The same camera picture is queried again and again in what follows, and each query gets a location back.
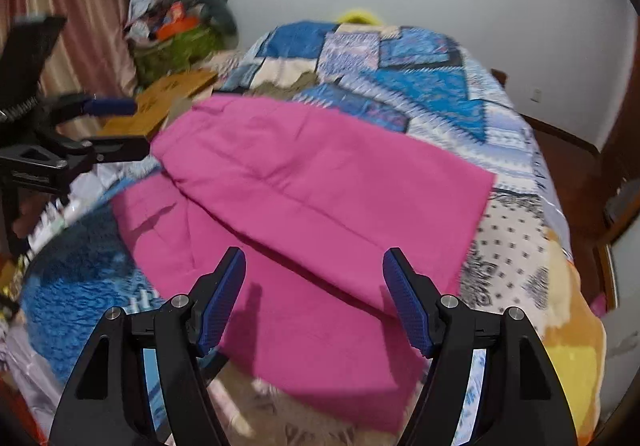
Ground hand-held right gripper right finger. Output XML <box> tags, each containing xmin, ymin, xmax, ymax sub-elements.
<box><xmin>382</xmin><ymin>247</ymin><xmax>592</xmax><ymax>446</ymax></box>

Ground wooden bed frame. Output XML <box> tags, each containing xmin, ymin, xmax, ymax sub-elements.
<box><xmin>490</xmin><ymin>69</ymin><xmax>640</xmax><ymax>312</ymax></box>

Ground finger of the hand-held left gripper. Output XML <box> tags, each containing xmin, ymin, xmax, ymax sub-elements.
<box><xmin>42</xmin><ymin>93</ymin><xmax>138</xmax><ymax>133</ymax></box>
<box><xmin>55</xmin><ymin>136</ymin><xmax>151</xmax><ymax>197</ymax></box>

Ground striped pink curtain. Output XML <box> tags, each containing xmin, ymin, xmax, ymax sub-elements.
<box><xmin>0</xmin><ymin>0</ymin><xmax>146</xmax><ymax>247</ymax></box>

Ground brown cardboard box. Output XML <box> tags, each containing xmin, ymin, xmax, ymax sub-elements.
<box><xmin>100</xmin><ymin>68</ymin><xmax>219</xmax><ymax>139</ymax></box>

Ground pink pants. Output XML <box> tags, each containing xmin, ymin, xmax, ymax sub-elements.
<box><xmin>111</xmin><ymin>94</ymin><xmax>497</xmax><ymax>436</ymax></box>

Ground blue patchwork blanket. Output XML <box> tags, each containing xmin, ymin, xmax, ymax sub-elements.
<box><xmin>10</xmin><ymin>20</ymin><xmax>608</xmax><ymax>446</ymax></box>

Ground pile of clothes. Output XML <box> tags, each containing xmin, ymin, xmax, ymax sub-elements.
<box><xmin>122</xmin><ymin>0</ymin><xmax>240</xmax><ymax>90</ymax></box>

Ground yellow pillow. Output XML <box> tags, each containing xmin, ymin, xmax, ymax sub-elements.
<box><xmin>334</xmin><ymin>9</ymin><xmax>386</xmax><ymax>26</ymax></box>

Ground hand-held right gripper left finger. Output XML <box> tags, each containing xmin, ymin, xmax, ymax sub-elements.
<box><xmin>48</xmin><ymin>247</ymin><xmax>247</xmax><ymax>446</ymax></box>

